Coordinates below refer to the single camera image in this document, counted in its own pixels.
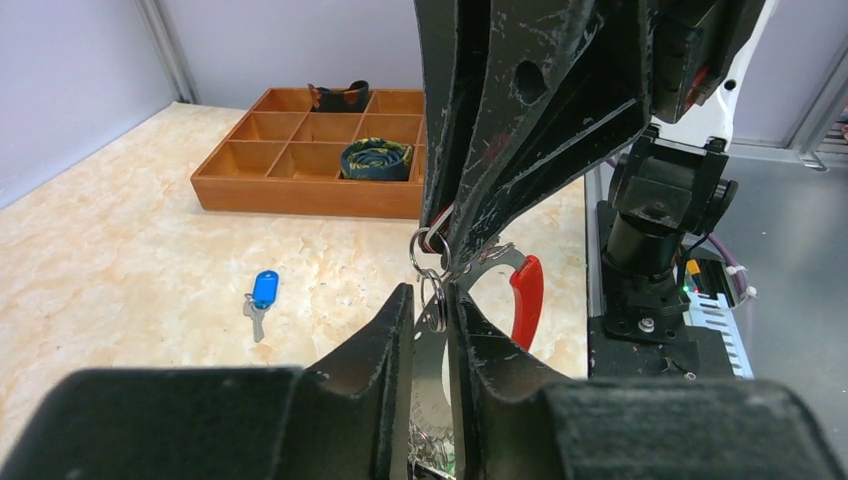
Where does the black rolled item top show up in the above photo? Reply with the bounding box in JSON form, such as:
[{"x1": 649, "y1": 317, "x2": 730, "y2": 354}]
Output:
[{"x1": 308, "y1": 80, "x2": 370, "y2": 113}]

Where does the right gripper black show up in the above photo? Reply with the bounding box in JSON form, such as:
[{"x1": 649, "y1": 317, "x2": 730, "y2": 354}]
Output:
[{"x1": 447, "y1": 0, "x2": 765, "y2": 269}]

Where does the orange compartment tray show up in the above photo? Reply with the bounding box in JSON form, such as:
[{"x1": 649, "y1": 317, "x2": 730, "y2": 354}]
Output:
[{"x1": 191, "y1": 87, "x2": 427, "y2": 219}]

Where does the blue tagged key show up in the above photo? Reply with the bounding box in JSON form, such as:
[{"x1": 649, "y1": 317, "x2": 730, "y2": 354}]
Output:
[{"x1": 243, "y1": 270, "x2": 279, "y2": 343}]

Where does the keyring with coloured keys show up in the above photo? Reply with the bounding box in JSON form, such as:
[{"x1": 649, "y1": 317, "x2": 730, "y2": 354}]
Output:
[{"x1": 408, "y1": 242, "x2": 544, "y2": 479}]

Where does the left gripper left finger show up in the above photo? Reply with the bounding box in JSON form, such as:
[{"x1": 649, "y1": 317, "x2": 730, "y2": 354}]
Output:
[{"x1": 1, "y1": 283, "x2": 414, "y2": 479}]

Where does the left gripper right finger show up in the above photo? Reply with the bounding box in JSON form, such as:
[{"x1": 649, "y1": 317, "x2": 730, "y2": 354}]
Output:
[{"x1": 447, "y1": 281, "x2": 846, "y2": 480}]

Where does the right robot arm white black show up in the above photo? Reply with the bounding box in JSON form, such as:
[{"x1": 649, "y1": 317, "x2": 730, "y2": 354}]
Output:
[{"x1": 415, "y1": 1, "x2": 776, "y2": 378}]

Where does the dark patterned rolled item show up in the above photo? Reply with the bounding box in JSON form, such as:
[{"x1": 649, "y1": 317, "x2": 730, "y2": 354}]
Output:
[{"x1": 340, "y1": 137, "x2": 414, "y2": 181}]

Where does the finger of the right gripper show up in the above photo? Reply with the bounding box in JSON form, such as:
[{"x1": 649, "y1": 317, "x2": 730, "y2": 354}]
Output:
[{"x1": 414, "y1": 1, "x2": 492, "y2": 232}]

